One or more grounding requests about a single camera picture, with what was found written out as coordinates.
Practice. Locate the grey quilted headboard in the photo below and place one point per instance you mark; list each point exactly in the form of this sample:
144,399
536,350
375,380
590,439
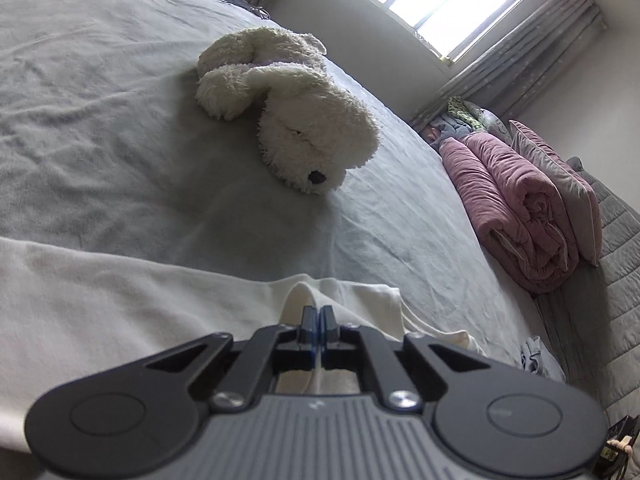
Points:
610,285

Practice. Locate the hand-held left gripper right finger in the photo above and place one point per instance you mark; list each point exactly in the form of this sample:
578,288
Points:
330,332

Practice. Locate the white plush dog toy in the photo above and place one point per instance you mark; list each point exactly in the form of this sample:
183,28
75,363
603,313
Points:
300,125

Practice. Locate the grey folded garment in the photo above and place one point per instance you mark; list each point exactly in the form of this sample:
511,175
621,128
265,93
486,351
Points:
540,360

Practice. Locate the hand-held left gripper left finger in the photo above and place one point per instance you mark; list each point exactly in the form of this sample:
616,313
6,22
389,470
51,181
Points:
307,332

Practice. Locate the pink folded quilt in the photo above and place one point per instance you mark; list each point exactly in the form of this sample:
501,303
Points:
515,210

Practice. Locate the small black object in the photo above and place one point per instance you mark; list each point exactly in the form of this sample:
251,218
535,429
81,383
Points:
620,447

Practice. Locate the white sweatshirt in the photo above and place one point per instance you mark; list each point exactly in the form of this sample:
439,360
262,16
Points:
125,305

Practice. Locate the pale pink pillow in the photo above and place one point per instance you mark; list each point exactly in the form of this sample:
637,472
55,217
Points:
560,185

